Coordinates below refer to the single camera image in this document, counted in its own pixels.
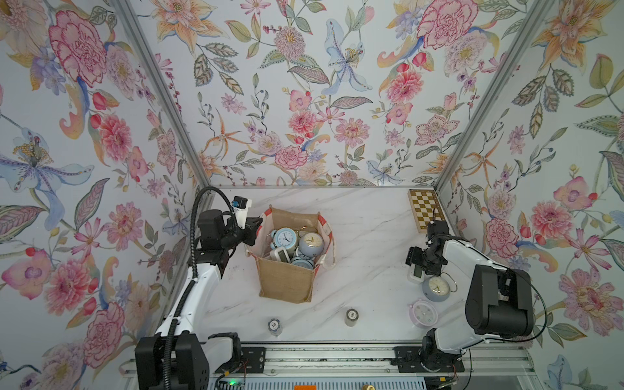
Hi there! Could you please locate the mint round alarm clock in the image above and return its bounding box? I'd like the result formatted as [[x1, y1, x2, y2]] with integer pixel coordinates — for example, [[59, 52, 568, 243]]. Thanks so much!
[[291, 258, 315, 270]]

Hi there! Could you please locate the wooden chess board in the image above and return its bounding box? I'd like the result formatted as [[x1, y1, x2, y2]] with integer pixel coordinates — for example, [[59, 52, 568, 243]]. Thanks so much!
[[408, 188, 446, 233]]

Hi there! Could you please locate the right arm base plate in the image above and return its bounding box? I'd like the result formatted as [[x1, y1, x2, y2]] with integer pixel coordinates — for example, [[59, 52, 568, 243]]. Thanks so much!
[[390, 345, 466, 374]]

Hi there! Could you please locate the light blue twin bell clock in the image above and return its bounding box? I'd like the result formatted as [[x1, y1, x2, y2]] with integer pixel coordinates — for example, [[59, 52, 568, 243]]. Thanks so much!
[[270, 227, 299, 253]]

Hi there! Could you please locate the pink round alarm clock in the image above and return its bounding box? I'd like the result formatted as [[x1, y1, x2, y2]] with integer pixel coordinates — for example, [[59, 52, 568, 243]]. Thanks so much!
[[409, 300, 439, 329]]

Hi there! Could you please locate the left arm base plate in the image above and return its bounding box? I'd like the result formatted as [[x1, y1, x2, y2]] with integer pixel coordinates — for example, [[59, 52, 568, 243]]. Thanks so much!
[[210, 346, 267, 375]]

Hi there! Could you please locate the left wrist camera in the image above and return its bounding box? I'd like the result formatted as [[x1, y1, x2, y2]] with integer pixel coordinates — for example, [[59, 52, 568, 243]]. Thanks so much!
[[231, 196, 253, 229]]

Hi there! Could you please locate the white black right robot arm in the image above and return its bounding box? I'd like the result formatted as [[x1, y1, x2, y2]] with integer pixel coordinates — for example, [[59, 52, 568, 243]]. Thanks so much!
[[406, 220, 539, 371]]

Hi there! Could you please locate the small white digital clock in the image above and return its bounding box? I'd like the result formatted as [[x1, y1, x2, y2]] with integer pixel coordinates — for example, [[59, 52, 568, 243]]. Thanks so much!
[[408, 264, 426, 284]]

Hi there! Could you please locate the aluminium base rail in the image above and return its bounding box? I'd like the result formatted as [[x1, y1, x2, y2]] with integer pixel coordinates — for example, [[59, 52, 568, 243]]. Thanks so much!
[[119, 342, 537, 379]]

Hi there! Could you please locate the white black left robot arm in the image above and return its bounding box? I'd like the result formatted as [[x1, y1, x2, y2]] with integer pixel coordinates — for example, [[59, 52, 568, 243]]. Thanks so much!
[[135, 186, 263, 389]]

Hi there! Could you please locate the small silver cylinder clock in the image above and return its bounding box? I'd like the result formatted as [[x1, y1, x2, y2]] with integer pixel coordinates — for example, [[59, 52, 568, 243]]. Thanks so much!
[[267, 318, 283, 337]]

